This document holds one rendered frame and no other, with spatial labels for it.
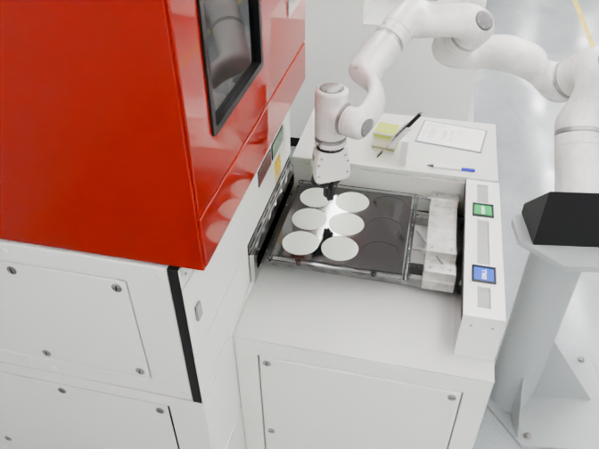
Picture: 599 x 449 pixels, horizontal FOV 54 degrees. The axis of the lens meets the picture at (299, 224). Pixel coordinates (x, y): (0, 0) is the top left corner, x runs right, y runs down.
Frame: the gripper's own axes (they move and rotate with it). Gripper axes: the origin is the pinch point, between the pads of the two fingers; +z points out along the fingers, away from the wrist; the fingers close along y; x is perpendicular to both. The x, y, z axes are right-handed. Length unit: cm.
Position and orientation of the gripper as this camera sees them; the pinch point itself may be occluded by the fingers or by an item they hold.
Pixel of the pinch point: (329, 191)
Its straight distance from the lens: 166.1
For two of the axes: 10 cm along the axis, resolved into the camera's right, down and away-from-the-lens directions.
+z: 0.1, 7.8, 6.2
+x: -3.2, -5.9, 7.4
